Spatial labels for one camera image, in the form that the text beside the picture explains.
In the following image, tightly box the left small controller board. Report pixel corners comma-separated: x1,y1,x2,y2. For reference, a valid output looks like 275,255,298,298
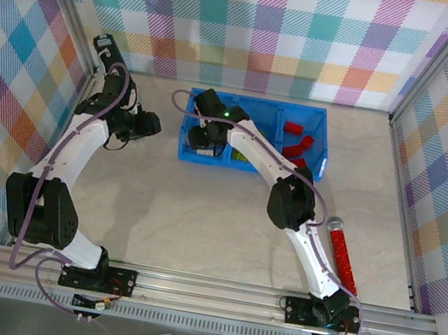
68,291,115,328

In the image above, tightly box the long red lego brick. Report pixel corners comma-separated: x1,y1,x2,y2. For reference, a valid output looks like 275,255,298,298
314,215,371,297

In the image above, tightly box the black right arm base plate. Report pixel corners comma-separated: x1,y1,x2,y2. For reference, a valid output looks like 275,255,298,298
281,293,365,335

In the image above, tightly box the black power strip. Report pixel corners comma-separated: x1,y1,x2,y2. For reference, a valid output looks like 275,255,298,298
86,31,129,83

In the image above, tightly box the blue three-compartment bin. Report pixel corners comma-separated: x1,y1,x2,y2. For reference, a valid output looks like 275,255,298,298
175,84,339,187

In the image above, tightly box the aluminium side rail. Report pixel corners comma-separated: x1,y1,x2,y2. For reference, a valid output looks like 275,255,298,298
10,64,99,254
357,114,448,314

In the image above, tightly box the slotted metal cable duct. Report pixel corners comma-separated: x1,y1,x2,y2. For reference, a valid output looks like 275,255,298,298
0,282,301,335

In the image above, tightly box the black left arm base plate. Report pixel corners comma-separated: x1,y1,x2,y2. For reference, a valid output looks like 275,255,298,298
56,256,141,301

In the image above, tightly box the aluminium mounting rail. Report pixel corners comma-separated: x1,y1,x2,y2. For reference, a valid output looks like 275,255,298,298
0,238,448,335

